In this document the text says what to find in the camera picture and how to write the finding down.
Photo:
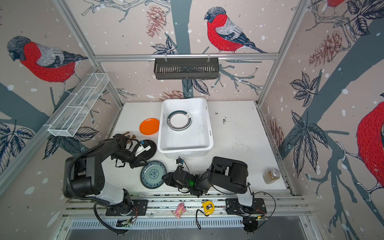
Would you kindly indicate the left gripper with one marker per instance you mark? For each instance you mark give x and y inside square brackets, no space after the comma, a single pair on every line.
[137,162]

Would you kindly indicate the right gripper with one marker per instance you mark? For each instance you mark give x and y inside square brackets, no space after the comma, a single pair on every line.
[172,175]

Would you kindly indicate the green patterned plate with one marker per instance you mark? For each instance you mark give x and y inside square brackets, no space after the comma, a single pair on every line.
[151,175]

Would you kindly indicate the white plate green red rim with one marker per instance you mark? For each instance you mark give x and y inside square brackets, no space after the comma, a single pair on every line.
[179,120]

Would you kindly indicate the black plate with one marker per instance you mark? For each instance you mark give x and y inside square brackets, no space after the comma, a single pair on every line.
[149,154]

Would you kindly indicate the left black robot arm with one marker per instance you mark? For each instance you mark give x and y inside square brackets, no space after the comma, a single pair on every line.
[84,177]

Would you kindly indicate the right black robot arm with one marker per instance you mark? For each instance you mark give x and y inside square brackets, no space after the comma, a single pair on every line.
[225,175]

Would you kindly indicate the white plastic bin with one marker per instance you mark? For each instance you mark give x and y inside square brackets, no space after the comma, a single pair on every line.
[196,140]

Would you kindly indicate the pink toy figure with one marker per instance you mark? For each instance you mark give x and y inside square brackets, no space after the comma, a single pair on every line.
[180,210]

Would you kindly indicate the orange plate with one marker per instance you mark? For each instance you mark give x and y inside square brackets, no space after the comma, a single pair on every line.
[149,126]

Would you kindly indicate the yellow tape measure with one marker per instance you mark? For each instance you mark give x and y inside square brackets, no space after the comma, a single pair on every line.
[208,207]

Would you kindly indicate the small circuit board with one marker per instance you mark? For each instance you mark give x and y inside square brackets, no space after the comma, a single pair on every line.
[124,223]

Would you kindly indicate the glass jar brown contents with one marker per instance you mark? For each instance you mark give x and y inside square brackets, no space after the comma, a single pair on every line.
[271,176]

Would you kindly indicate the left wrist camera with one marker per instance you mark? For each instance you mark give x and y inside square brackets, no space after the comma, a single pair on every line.
[144,146]

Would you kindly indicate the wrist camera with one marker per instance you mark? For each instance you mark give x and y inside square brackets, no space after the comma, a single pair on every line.
[180,161]
[144,146]

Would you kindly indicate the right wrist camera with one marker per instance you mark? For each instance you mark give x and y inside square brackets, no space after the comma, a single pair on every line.
[180,161]

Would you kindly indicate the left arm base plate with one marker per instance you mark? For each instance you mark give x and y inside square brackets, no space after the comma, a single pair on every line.
[134,208]

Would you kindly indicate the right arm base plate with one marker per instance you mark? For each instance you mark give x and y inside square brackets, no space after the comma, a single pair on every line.
[233,207]

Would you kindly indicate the white wire mesh shelf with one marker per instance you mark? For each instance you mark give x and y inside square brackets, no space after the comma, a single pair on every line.
[80,103]

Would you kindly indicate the black hanging wall basket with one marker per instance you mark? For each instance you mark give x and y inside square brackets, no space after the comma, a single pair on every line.
[186,69]

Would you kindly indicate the aluminium horizontal frame bar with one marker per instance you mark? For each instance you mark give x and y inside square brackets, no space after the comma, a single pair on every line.
[148,58]

